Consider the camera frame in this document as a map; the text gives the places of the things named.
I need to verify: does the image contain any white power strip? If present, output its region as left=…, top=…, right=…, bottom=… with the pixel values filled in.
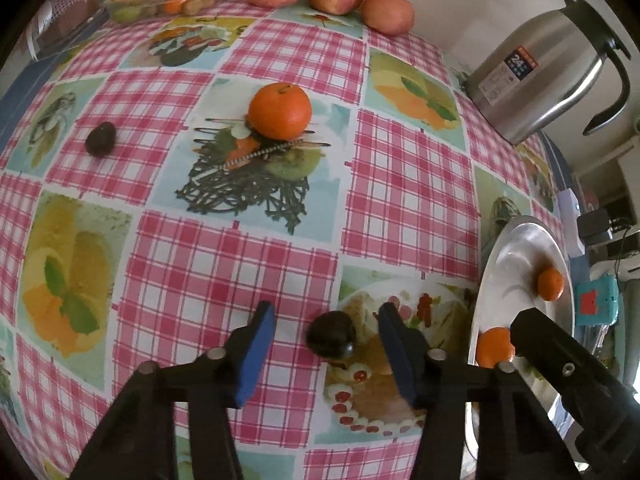
left=557, top=187, right=586, bottom=258

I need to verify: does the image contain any black power adapter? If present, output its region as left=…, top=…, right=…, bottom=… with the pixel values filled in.
left=576, top=208, right=613, bottom=247

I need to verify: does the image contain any dark plum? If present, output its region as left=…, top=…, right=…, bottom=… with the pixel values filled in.
left=84, top=121, right=118, bottom=157
left=306, top=311, right=357, bottom=362

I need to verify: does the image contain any brown printed packet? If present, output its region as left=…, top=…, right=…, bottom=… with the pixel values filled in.
left=25, top=0, right=113, bottom=63

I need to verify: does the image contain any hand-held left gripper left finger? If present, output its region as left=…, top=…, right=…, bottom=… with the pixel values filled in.
left=67, top=301, right=277, bottom=480

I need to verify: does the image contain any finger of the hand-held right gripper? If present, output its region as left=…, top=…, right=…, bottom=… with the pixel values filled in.
left=510, top=308, right=637, bottom=437

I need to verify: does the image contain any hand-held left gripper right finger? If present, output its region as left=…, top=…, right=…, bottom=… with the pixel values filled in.
left=377, top=302, right=583, bottom=480

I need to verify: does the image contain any teal plastic box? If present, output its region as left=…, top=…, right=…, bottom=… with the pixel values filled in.
left=575, top=275, right=621, bottom=328

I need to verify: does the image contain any stainless steel thermos jug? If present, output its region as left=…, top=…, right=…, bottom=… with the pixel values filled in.
left=465, top=0, right=632, bottom=145

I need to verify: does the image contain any orange tangerine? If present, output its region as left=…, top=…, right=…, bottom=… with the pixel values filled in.
left=475, top=326, right=516, bottom=368
left=536, top=266, right=566, bottom=302
left=247, top=83, right=313, bottom=141

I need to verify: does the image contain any round steel plate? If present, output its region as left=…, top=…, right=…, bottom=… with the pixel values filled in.
left=467, top=215, right=576, bottom=478

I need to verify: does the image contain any pink checked fruit-print tablecloth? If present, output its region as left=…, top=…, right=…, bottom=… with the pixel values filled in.
left=0, top=0, right=566, bottom=480

